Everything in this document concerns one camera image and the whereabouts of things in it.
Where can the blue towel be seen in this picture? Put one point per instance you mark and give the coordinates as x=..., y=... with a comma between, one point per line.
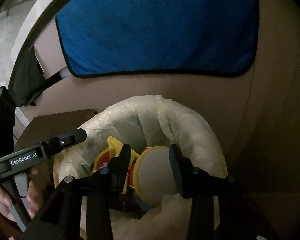
x=202, y=37

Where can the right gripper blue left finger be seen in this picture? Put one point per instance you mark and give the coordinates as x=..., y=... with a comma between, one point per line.
x=118, y=169

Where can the round foil lid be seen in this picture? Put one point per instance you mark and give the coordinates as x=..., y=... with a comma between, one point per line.
x=152, y=175

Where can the black cloth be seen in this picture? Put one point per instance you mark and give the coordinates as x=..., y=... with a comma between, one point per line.
x=27, y=81

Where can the white kitchen countertop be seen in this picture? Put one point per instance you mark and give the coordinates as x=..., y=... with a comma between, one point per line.
x=36, y=21

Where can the white trash bin with bag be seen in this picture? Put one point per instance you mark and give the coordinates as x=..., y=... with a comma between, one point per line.
x=149, y=124

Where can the yellow snack bag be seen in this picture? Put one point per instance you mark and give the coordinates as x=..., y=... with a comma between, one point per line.
x=113, y=150

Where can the person's left hand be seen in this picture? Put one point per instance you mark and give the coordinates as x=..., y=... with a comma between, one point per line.
x=38, y=179

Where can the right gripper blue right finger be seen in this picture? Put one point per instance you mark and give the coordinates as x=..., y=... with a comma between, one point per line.
x=186, y=176

